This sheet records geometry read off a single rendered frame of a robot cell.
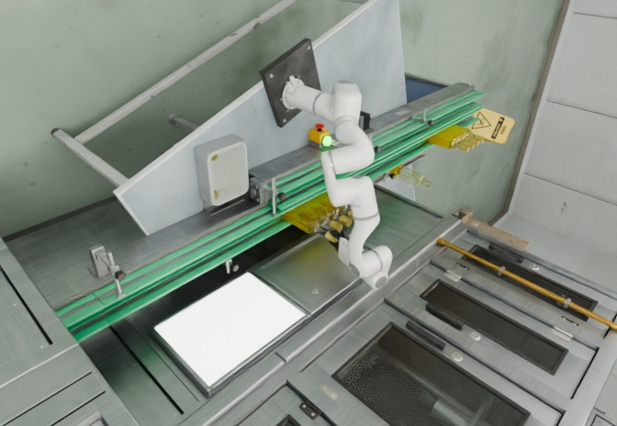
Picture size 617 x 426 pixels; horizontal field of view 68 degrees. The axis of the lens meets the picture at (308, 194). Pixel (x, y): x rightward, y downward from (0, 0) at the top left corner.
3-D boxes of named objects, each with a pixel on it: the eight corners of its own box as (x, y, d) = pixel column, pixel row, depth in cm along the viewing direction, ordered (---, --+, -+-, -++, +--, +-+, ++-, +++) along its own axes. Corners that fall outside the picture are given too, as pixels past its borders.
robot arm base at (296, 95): (274, 88, 179) (303, 99, 170) (294, 66, 182) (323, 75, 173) (288, 114, 191) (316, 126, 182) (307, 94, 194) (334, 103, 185)
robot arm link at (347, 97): (332, 141, 158) (337, 96, 150) (328, 117, 179) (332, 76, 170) (359, 143, 158) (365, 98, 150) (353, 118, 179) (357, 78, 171)
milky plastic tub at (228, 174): (200, 199, 176) (213, 208, 171) (193, 147, 164) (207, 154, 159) (236, 184, 187) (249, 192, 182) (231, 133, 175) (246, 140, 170)
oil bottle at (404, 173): (386, 173, 248) (427, 192, 233) (386, 165, 245) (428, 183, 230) (391, 170, 252) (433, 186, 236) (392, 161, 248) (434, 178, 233)
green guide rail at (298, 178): (267, 187, 182) (281, 195, 177) (267, 184, 181) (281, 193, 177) (474, 91, 290) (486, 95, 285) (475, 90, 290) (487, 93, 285)
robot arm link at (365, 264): (368, 206, 153) (379, 261, 159) (336, 219, 148) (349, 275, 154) (383, 210, 145) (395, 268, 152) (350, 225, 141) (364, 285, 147)
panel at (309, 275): (149, 333, 152) (208, 398, 132) (148, 327, 151) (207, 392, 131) (329, 226, 208) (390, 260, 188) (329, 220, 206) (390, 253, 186)
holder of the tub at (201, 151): (201, 209, 179) (213, 218, 175) (193, 146, 165) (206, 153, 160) (236, 194, 190) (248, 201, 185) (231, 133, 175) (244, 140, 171)
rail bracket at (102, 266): (88, 272, 149) (121, 308, 136) (76, 230, 141) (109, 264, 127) (103, 265, 152) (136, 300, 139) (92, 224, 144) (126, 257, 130)
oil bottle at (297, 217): (275, 215, 193) (312, 236, 181) (275, 204, 190) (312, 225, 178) (286, 210, 197) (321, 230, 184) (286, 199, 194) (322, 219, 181)
